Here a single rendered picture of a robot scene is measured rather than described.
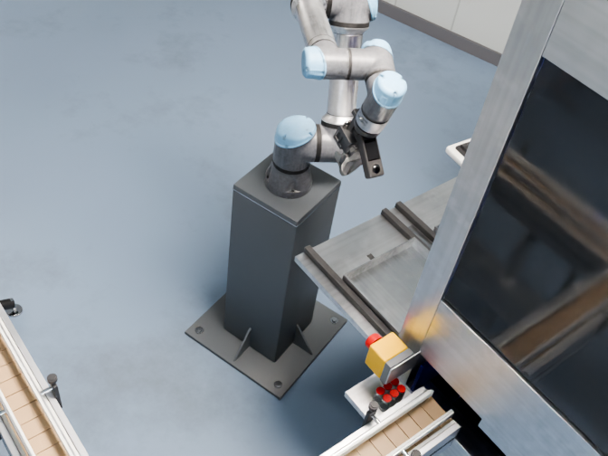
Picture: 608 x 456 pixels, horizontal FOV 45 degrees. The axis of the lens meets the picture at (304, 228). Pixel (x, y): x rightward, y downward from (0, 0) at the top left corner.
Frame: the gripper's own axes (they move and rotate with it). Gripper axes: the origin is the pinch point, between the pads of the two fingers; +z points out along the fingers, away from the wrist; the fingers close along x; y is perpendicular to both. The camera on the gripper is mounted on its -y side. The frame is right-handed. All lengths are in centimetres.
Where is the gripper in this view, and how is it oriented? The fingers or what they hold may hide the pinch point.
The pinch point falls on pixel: (346, 174)
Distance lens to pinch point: 195.1
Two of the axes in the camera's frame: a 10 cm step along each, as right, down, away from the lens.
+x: -8.4, 2.8, -4.6
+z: -2.9, 4.9, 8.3
